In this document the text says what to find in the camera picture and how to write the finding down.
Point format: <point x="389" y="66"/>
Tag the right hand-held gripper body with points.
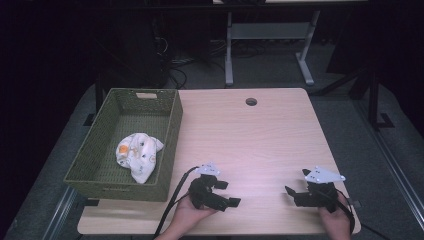
<point x="320" y="195"/>

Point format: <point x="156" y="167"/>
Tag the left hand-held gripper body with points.
<point x="201" y="191"/>

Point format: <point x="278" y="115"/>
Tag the person's left hand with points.
<point x="186" y="216"/>

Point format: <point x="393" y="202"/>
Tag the person's right hand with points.
<point x="334" y="221"/>

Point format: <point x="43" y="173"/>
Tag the white printed cloth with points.
<point x="140" y="156"/>

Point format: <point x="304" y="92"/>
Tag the black metal stand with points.
<point x="374" y="100"/>
<point x="97" y="100"/>

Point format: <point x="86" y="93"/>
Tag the green woven basket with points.
<point x="100" y="166"/>

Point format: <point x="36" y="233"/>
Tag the dark computer tower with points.
<point x="133" y="50"/>

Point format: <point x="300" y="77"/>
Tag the metal floor rail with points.
<point x="393" y="163"/>
<point x="60" y="213"/>

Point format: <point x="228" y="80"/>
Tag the white metal desk frame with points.
<point x="266" y="31"/>

